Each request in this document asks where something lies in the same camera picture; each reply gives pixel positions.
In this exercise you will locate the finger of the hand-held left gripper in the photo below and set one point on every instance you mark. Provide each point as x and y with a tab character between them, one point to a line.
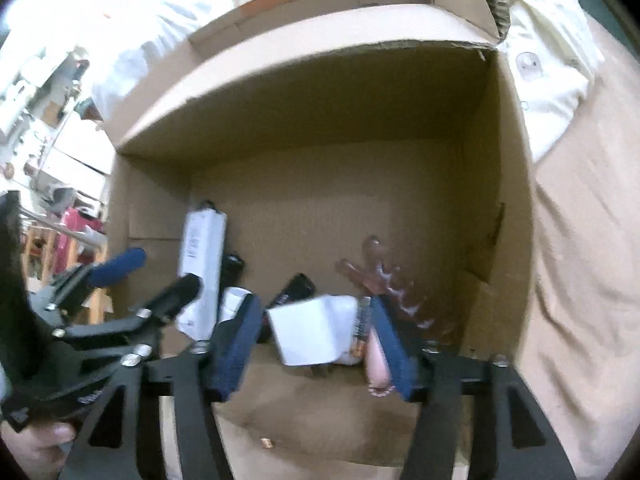
120	265
170	297

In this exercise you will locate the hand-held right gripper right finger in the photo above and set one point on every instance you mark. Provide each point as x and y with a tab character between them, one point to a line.
395	350

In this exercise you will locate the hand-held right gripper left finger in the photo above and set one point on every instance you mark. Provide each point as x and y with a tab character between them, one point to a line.
237	345

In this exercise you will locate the pink hair brush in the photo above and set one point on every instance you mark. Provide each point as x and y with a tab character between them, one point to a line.
377	365

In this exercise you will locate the long white rectangular box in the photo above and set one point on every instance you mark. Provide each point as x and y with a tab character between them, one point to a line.
200	270

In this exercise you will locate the striped orange battery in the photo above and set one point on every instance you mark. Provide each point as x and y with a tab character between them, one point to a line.
359	330

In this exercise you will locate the brown translucent hair clip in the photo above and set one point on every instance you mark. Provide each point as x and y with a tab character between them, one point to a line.
385	285

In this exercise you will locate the small white plastic case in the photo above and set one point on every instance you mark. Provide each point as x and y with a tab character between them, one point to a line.
310	330

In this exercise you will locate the cardboard box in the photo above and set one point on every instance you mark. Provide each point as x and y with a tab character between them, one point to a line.
340	170

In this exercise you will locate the person's left hand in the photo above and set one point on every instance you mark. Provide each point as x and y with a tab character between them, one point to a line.
42	442

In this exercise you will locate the red cloth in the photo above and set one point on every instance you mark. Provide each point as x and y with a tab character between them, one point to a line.
67	242

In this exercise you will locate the wooden rack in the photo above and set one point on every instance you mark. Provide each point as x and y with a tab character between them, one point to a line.
47	260

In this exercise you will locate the small tan scrap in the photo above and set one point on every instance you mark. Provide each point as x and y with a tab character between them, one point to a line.
266	442

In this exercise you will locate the beige blanket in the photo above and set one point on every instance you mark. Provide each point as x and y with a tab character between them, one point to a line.
580	285

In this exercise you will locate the white patterned cloth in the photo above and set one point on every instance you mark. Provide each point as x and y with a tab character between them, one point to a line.
545	60

